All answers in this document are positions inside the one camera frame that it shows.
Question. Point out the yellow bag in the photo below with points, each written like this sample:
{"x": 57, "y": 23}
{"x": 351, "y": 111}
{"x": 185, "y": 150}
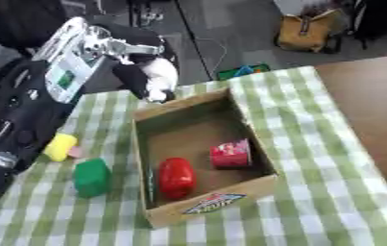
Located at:
{"x": 305, "y": 30}

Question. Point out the tan cardboard box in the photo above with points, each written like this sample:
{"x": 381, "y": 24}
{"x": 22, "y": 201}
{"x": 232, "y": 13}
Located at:
{"x": 202, "y": 141}

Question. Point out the green block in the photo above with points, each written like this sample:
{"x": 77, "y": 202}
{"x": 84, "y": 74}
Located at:
{"x": 91, "y": 177}

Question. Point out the black chair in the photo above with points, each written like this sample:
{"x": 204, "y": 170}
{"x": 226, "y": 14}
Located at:
{"x": 25, "y": 22}

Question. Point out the small pink block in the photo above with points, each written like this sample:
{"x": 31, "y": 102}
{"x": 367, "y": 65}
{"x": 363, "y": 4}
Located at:
{"x": 76, "y": 152}

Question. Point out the white soft toy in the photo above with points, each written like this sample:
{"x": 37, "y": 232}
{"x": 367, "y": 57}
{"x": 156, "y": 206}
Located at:
{"x": 163, "y": 75}

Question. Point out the red printed cup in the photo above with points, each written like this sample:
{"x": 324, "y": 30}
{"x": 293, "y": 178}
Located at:
{"x": 231, "y": 154}

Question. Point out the red toy pepper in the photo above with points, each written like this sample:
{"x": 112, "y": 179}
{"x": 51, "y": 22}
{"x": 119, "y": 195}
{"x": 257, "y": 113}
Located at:
{"x": 175, "y": 177}

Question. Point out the green and blue toy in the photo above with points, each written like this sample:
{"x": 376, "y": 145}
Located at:
{"x": 244, "y": 71}

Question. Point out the yellow block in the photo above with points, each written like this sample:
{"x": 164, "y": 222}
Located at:
{"x": 60, "y": 146}

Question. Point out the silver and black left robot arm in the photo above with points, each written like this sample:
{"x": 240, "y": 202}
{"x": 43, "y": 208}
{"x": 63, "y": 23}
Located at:
{"x": 17, "y": 112}

